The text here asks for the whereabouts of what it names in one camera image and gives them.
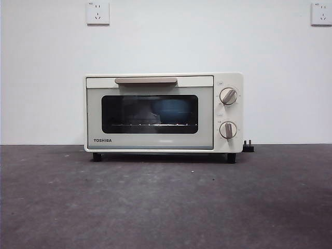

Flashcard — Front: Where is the white wall socket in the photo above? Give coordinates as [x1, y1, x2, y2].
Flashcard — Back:
[311, 2, 332, 26]
[87, 2, 110, 26]

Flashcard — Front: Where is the blue ribbed bowl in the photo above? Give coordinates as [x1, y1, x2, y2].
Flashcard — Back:
[151, 100, 195, 125]

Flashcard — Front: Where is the cream Toshiba toaster oven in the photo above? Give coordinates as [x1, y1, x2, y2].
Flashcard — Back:
[83, 72, 244, 164]

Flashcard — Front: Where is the metal oven wire rack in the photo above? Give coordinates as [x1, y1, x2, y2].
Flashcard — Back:
[110, 123, 197, 128]

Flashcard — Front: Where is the cream oven knob beige grip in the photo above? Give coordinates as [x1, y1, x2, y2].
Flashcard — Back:
[219, 87, 238, 106]
[219, 121, 238, 141]

